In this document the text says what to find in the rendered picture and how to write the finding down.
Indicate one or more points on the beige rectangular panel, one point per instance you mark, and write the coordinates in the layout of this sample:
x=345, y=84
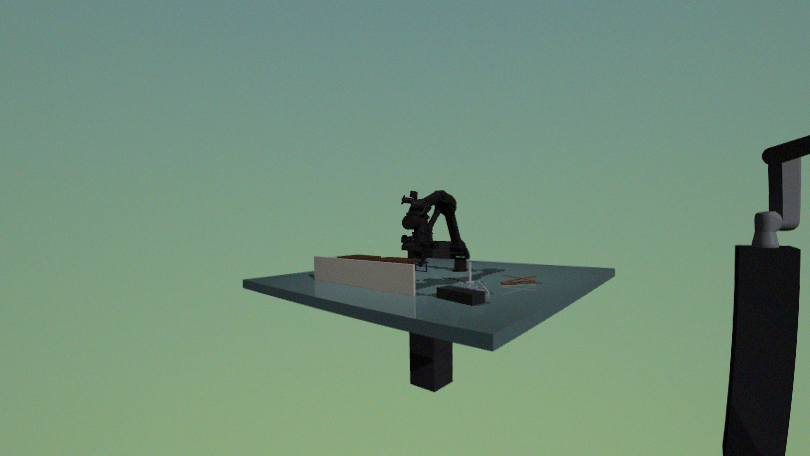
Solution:
x=382, y=276

